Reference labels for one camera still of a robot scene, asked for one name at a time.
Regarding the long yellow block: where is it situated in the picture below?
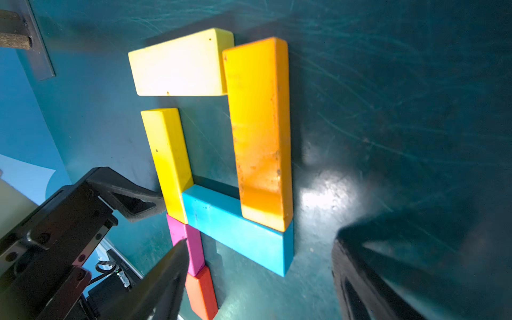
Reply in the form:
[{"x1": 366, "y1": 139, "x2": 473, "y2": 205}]
[{"x1": 141, "y1": 108, "x2": 194, "y2": 224}]

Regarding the magenta block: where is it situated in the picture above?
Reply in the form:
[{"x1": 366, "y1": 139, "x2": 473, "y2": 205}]
[{"x1": 166, "y1": 215, "x2": 205, "y2": 276}]

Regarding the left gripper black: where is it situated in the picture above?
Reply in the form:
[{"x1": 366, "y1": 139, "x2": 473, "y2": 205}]
[{"x1": 1, "y1": 167, "x2": 166, "y2": 319}]

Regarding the red block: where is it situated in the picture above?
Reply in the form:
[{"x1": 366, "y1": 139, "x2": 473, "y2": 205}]
[{"x1": 185, "y1": 266, "x2": 219, "y2": 320}]

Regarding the dark tree base plate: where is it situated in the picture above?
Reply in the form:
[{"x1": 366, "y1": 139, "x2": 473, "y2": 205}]
[{"x1": 1, "y1": 0, "x2": 56, "y2": 81}]

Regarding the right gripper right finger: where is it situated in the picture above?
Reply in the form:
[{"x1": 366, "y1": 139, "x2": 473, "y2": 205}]
[{"x1": 331, "y1": 237, "x2": 424, "y2": 319}]

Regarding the teal block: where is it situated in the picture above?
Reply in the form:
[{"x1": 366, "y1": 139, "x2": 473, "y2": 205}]
[{"x1": 182, "y1": 185, "x2": 294, "y2": 277}]

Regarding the short yellow block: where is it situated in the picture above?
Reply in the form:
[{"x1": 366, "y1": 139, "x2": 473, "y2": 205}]
[{"x1": 128, "y1": 28, "x2": 235, "y2": 97}]

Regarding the orange block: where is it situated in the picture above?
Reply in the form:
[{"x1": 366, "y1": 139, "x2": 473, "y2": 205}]
[{"x1": 223, "y1": 37, "x2": 293, "y2": 232}]

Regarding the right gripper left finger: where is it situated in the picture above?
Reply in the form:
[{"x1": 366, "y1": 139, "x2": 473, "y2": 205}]
[{"x1": 101, "y1": 239, "x2": 189, "y2": 319}]

